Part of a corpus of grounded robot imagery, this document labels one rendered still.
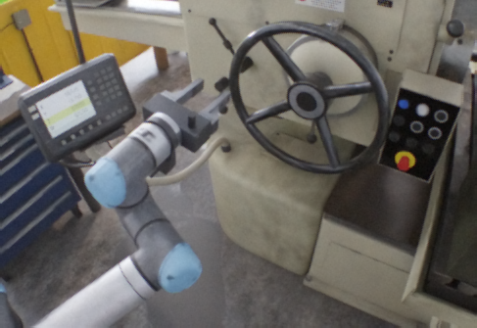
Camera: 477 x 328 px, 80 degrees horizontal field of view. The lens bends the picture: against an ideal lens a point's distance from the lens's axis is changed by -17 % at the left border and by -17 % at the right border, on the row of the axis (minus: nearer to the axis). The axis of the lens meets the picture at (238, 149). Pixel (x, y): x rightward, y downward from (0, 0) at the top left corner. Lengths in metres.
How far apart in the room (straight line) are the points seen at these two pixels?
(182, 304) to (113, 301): 1.34
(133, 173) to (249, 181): 1.01
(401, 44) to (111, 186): 0.69
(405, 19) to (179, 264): 0.69
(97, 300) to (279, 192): 1.05
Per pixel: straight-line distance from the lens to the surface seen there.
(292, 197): 1.45
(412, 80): 0.81
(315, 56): 0.79
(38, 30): 3.11
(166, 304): 1.90
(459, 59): 0.97
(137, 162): 0.55
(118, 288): 0.55
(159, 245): 0.54
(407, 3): 0.82
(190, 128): 0.60
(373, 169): 1.60
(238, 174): 1.53
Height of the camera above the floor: 1.72
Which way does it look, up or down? 43 degrees down
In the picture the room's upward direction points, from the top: 4 degrees counter-clockwise
